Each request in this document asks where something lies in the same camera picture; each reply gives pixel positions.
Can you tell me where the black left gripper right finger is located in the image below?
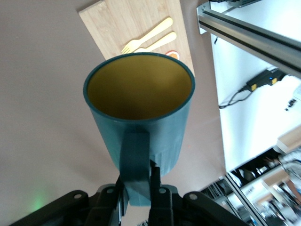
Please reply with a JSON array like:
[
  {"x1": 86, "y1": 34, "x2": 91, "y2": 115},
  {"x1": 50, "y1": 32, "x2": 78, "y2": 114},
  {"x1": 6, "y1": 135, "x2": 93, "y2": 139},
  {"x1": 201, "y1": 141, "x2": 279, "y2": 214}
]
[{"x1": 148, "y1": 165, "x2": 182, "y2": 226}]

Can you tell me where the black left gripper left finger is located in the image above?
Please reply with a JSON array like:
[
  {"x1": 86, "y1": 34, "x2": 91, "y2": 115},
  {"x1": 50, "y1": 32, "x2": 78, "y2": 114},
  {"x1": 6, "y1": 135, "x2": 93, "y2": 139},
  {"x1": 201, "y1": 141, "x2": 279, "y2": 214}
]
[{"x1": 88, "y1": 176, "x2": 130, "y2": 226}]

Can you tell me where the teal cup with yellow inside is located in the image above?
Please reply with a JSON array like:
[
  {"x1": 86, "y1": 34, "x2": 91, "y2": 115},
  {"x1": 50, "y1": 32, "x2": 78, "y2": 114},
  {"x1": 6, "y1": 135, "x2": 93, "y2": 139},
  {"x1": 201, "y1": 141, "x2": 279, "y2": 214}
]
[{"x1": 82, "y1": 53, "x2": 196, "y2": 208}]

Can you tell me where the orange slice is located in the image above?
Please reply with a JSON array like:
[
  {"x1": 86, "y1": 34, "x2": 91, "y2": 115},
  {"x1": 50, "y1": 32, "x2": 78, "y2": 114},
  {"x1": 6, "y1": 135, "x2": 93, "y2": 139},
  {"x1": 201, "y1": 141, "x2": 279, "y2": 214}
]
[{"x1": 164, "y1": 50, "x2": 181, "y2": 61}]

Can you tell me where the black power adapter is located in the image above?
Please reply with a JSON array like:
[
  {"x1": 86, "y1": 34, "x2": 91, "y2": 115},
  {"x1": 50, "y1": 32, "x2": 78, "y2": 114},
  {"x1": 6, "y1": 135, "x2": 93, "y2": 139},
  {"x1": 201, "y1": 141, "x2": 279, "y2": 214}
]
[{"x1": 246, "y1": 69, "x2": 285, "y2": 92}]

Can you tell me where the yellow plastic knife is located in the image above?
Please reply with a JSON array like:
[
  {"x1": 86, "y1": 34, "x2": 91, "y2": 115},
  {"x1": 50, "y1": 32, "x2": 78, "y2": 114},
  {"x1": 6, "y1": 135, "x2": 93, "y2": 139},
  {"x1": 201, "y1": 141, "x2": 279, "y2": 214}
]
[{"x1": 134, "y1": 32, "x2": 177, "y2": 54}]

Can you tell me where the yellow plastic fork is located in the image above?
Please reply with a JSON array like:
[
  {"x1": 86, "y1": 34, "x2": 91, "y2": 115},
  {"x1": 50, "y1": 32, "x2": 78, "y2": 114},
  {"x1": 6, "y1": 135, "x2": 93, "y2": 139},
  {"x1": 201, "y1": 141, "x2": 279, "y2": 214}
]
[{"x1": 121, "y1": 17, "x2": 174, "y2": 55}]

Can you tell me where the bamboo cutting board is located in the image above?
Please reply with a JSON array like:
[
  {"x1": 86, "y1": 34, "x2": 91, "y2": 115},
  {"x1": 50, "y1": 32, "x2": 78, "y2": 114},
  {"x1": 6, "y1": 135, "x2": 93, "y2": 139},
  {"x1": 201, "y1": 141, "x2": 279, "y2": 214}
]
[{"x1": 79, "y1": 0, "x2": 195, "y2": 76}]

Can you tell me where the black adapter cable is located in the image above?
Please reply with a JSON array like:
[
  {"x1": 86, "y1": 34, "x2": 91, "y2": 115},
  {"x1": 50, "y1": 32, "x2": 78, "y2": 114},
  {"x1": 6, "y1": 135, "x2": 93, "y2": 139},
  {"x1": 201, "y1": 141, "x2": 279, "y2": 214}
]
[{"x1": 218, "y1": 86, "x2": 253, "y2": 109}]

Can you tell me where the aluminium beam with bracket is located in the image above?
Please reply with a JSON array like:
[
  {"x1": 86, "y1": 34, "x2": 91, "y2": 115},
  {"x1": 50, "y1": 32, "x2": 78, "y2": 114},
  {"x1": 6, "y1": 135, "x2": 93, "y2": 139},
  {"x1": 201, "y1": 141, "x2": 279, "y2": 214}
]
[{"x1": 196, "y1": 0, "x2": 301, "y2": 79}]

